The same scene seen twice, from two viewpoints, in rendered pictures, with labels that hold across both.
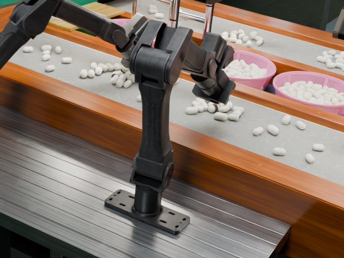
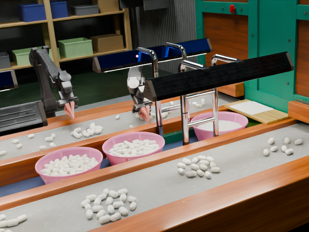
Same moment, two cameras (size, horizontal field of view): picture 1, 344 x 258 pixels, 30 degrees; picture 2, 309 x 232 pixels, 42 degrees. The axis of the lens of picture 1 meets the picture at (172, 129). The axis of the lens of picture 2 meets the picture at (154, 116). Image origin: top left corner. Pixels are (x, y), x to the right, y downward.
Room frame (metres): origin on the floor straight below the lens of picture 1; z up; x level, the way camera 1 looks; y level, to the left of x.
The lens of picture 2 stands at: (3.02, -1.43, 1.44)
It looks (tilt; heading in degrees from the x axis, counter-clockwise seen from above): 19 degrees down; 125
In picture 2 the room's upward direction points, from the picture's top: 5 degrees counter-clockwise
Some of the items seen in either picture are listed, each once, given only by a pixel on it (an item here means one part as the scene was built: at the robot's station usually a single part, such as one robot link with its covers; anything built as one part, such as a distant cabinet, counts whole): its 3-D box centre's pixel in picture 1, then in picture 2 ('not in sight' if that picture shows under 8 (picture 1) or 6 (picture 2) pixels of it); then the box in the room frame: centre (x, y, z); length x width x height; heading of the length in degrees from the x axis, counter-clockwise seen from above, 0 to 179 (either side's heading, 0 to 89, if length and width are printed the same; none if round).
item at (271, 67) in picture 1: (234, 76); (134, 153); (2.02, -0.19, 0.72); 0.27 x 0.27 x 0.10
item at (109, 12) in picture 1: (83, 15); (255, 110); (2.35, 0.38, 0.77); 0.33 x 0.15 x 0.01; 150
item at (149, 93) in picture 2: not in sight; (222, 73); (2.40, -0.10, 1.08); 0.62 x 0.08 x 0.07; 60
